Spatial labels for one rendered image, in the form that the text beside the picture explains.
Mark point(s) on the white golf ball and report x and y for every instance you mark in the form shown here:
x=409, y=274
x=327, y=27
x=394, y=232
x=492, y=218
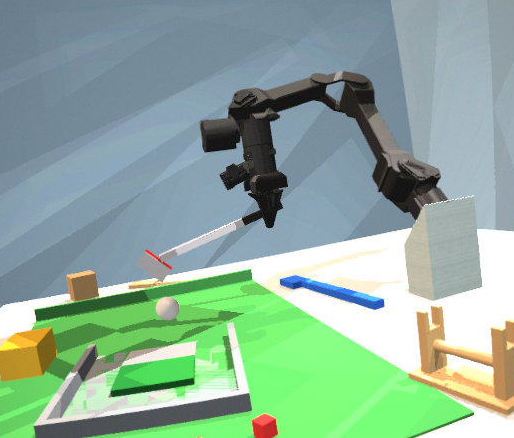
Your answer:
x=167, y=308

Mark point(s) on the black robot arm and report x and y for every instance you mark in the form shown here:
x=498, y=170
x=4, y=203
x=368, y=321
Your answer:
x=406, y=182

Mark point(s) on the blue flat bar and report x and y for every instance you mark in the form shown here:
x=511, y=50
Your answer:
x=369, y=301

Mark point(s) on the green flat mat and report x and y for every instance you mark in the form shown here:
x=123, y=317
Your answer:
x=315, y=381

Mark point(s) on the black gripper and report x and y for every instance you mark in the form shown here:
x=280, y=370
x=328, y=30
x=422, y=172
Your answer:
x=264, y=186

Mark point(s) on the yellow cube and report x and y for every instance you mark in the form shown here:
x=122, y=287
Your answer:
x=27, y=354

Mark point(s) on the tan cube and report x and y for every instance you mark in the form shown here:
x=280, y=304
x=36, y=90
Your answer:
x=82, y=286

